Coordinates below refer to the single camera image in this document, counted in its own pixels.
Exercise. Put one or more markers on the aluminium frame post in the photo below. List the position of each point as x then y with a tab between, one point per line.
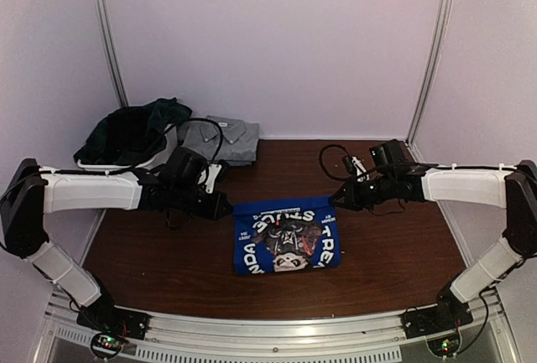
439	33
110	53

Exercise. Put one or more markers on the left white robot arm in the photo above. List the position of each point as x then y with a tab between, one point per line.
185	182

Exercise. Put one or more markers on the blue t-shirt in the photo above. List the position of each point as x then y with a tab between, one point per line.
287	235

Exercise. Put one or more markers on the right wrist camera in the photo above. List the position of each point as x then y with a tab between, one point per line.
355	168

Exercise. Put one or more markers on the front aluminium rail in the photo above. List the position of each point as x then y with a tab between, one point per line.
179	338

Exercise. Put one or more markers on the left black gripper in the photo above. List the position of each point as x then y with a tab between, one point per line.
212	213

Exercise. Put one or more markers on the white plastic laundry bin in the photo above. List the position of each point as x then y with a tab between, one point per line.
153	162

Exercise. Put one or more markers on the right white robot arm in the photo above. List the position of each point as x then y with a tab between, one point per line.
511	188

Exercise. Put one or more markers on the dark green plaid shirt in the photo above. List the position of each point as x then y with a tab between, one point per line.
131	135

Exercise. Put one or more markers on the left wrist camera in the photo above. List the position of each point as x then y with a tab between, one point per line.
212	174

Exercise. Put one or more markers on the left aluminium frame post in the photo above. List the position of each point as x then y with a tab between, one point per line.
110	53

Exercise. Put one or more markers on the right aluminium frame post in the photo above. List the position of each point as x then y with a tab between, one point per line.
439	33

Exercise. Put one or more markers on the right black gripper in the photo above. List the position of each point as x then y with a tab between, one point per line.
350	189

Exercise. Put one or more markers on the folded grey button shirt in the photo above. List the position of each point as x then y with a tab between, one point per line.
239	143

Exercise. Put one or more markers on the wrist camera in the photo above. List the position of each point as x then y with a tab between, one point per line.
355	168
212	174

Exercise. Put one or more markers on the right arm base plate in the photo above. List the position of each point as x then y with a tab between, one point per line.
431	320

